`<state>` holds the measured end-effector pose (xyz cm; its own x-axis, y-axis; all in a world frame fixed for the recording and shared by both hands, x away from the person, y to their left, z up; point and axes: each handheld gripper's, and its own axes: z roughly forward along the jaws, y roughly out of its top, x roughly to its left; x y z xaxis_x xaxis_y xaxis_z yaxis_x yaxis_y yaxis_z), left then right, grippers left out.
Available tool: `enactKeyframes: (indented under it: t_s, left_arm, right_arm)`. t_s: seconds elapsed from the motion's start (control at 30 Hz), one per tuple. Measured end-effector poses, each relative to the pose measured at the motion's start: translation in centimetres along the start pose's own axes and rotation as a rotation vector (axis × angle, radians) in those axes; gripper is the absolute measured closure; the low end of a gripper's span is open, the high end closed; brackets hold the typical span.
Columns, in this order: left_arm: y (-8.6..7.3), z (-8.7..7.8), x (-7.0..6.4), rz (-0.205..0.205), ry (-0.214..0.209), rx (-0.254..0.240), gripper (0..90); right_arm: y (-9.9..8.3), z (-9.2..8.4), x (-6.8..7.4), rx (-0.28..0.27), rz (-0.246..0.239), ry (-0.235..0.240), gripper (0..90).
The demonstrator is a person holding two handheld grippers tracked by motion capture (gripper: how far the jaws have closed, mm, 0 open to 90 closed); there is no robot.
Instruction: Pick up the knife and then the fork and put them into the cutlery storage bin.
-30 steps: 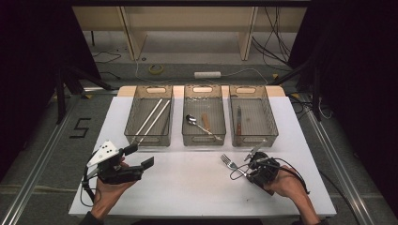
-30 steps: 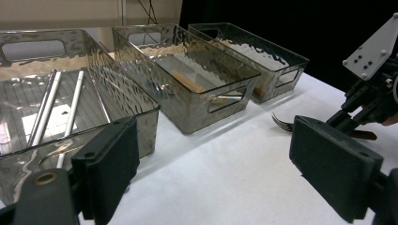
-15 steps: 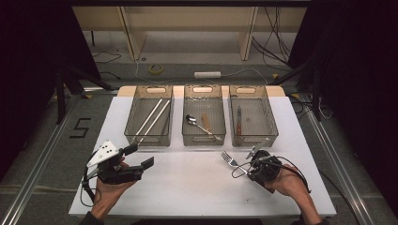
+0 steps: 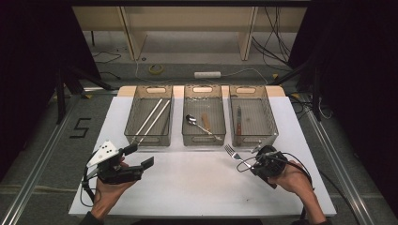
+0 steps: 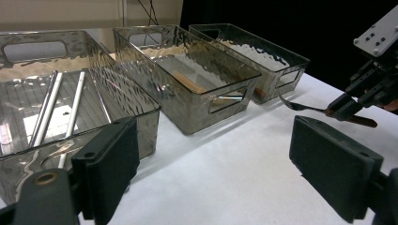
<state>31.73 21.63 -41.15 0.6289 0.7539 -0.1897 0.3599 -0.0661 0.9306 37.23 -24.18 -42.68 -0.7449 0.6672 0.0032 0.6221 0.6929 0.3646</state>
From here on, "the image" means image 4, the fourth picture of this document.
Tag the metal spoon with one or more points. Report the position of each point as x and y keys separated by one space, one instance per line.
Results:
x=190 y=118

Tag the metal floor rail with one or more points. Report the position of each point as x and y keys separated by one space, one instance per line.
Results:
x=326 y=146
x=31 y=178

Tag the white chopstick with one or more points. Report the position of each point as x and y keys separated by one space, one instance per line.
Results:
x=155 y=121
x=147 y=121

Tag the person's right hand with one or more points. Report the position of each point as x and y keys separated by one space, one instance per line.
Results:
x=294 y=178

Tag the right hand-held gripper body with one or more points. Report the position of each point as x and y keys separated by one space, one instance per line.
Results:
x=270 y=162

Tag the black metal stand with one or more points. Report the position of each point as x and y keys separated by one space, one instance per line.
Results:
x=61 y=100
x=316 y=93

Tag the grey translucent plastic bin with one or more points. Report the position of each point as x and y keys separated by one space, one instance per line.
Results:
x=256 y=109
x=137 y=109
x=216 y=106

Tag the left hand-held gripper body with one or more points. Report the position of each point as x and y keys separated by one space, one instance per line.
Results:
x=103 y=154

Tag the beige wooden shelf unit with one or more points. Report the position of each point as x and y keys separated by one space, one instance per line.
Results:
x=187 y=18

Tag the white table board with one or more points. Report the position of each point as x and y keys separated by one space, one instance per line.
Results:
x=194 y=187

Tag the dark curtain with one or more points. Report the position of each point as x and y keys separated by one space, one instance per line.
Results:
x=359 y=78
x=28 y=62

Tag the person's left hand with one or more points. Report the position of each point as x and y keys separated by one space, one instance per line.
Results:
x=106 y=197

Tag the white power strip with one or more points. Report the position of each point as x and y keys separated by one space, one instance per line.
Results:
x=207 y=75

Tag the yellow tape roll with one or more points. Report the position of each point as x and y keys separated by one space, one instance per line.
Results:
x=150 y=69

